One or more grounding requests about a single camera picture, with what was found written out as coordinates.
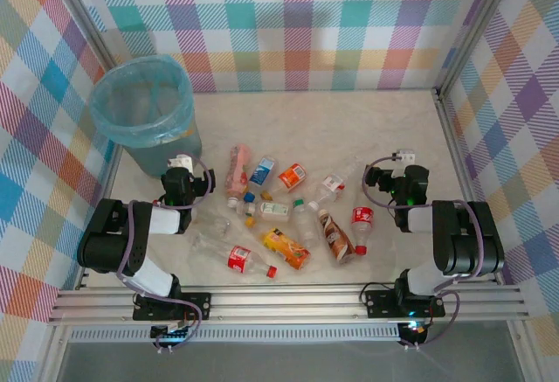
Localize small red cola bottle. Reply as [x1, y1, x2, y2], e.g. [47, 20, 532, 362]
[350, 205, 376, 256]

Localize large clear cola bottle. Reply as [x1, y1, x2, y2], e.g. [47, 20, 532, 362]
[187, 232, 280, 280]

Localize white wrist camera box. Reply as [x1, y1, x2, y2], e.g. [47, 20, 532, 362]
[168, 153, 194, 174]
[391, 149, 417, 177]

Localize clear bottle white red label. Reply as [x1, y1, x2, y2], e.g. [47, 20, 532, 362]
[307, 158, 366, 209]

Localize black controller board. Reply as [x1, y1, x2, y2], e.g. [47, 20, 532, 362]
[397, 320, 428, 340]
[150, 323, 193, 344]

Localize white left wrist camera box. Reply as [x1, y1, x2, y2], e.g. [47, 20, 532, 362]
[168, 153, 194, 174]

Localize yellow orange juice bottle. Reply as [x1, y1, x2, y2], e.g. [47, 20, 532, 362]
[260, 227, 312, 271]

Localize pink bottle white cap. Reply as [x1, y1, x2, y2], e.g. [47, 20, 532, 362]
[224, 143, 255, 207]

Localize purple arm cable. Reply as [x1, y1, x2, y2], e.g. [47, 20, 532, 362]
[115, 154, 217, 352]
[360, 154, 486, 349]

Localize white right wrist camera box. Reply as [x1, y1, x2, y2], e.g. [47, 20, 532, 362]
[391, 149, 417, 177]

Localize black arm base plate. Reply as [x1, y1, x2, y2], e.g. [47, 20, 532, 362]
[364, 288, 446, 318]
[133, 292, 212, 322]

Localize aluminium frame post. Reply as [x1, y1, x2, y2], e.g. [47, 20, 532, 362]
[436, 0, 521, 99]
[47, 0, 119, 90]

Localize brown coffee drink bottle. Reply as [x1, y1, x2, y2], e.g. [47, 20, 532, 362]
[316, 208, 357, 267]

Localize blue-lined trash bin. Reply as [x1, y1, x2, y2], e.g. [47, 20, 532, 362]
[89, 54, 196, 149]

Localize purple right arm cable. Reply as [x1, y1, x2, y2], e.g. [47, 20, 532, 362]
[360, 154, 486, 349]

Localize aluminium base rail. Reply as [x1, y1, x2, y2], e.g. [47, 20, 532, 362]
[46, 284, 532, 327]

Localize small white green label bottle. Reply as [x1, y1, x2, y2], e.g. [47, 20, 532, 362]
[235, 200, 290, 225]

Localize blue label water bottle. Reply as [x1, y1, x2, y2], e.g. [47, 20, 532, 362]
[244, 155, 280, 203]

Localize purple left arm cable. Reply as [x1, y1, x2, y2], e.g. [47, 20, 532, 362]
[115, 154, 217, 352]

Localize clear bottle green cap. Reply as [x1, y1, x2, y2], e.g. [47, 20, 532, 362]
[291, 198, 322, 250]

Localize grey slotted cable duct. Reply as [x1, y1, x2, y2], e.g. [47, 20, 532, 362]
[67, 327, 405, 344]

